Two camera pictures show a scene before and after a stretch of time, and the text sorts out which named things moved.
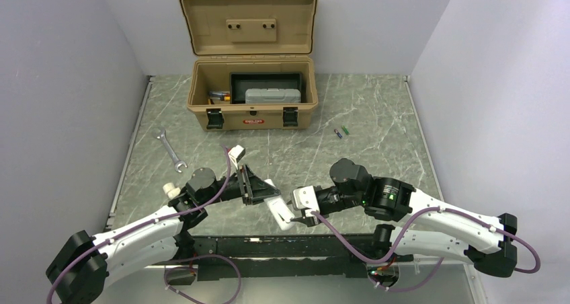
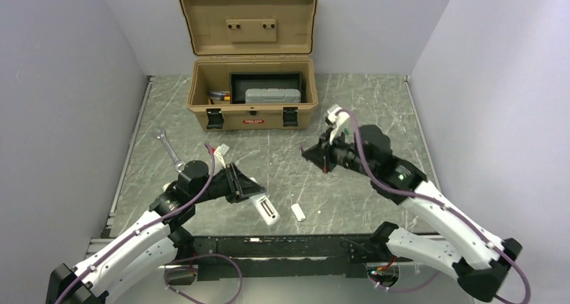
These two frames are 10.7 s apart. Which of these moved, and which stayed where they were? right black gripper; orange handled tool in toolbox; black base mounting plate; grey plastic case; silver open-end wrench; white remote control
Moved: white remote control; right black gripper
Stayed: grey plastic case; black base mounting plate; silver open-end wrench; orange handled tool in toolbox
